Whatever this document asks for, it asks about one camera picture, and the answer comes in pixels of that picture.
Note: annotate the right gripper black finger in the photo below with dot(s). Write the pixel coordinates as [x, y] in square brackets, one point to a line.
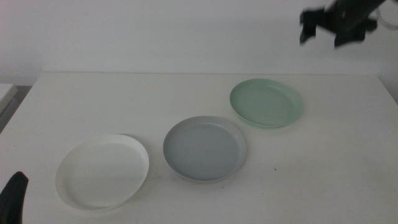
[308, 25]
[349, 37]

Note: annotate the grey shallow bowl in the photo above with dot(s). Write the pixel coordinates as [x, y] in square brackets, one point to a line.
[203, 151]

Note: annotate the pale green shallow bowl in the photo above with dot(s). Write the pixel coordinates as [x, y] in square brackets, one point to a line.
[264, 104]

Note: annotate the white shallow bowl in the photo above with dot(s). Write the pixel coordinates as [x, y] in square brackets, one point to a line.
[102, 174]

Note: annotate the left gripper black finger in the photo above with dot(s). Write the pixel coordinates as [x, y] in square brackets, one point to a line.
[12, 199]

